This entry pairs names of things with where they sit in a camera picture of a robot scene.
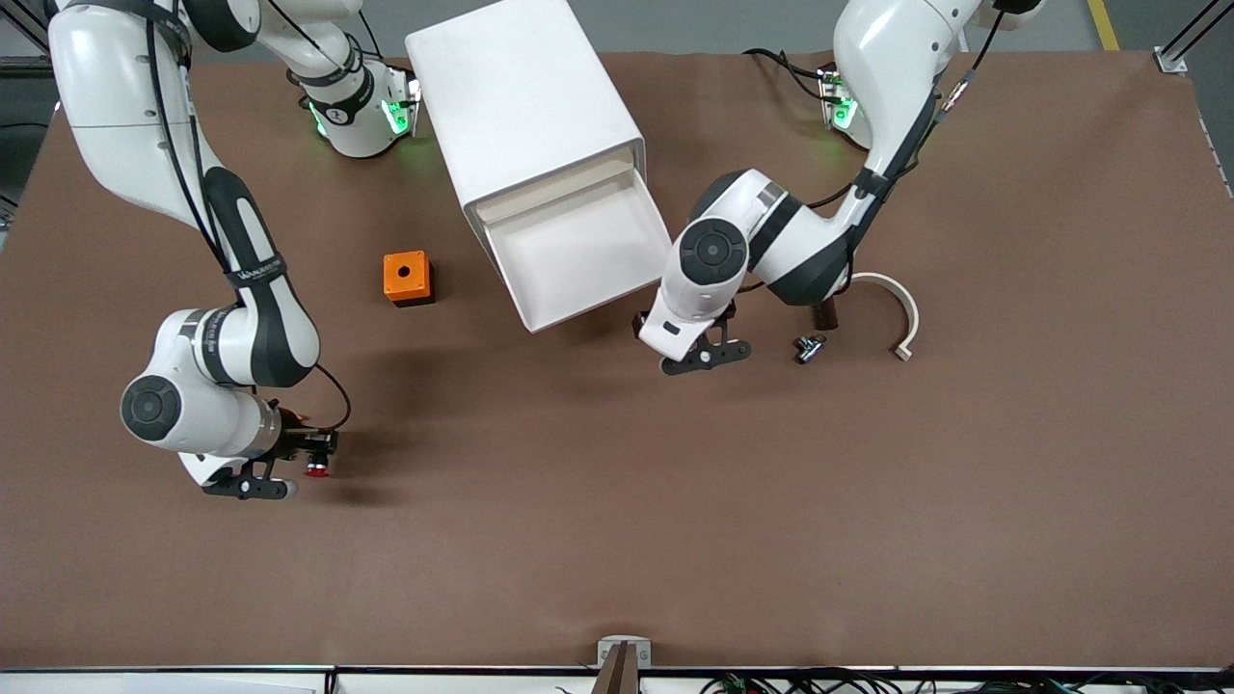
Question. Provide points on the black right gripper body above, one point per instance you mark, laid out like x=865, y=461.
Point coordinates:
x=298, y=445

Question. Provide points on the red-capped push button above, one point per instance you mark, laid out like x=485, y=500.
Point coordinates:
x=316, y=470

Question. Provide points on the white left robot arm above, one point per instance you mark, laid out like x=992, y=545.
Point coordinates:
x=887, y=58

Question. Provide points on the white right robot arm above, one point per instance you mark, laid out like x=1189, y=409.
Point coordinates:
x=106, y=87

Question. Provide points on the small silver metal fitting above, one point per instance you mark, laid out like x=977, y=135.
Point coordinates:
x=810, y=349

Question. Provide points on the dark brown rectangular block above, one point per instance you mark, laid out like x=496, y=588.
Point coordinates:
x=826, y=316

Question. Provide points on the orange box with hole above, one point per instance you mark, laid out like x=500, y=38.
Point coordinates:
x=393, y=284

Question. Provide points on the white semicircular clamp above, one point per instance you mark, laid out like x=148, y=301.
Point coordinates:
x=913, y=323

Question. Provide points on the brown table cover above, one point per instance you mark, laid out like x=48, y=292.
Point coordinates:
x=617, y=530

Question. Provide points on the brown vertical strip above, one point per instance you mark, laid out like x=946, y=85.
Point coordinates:
x=622, y=675

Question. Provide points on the white table edge rail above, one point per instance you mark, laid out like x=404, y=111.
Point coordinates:
x=434, y=682

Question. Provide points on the grey metal bracket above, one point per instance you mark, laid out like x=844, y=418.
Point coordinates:
x=625, y=640

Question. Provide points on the aluminium frame post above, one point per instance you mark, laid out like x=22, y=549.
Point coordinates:
x=19, y=29
x=1169, y=60

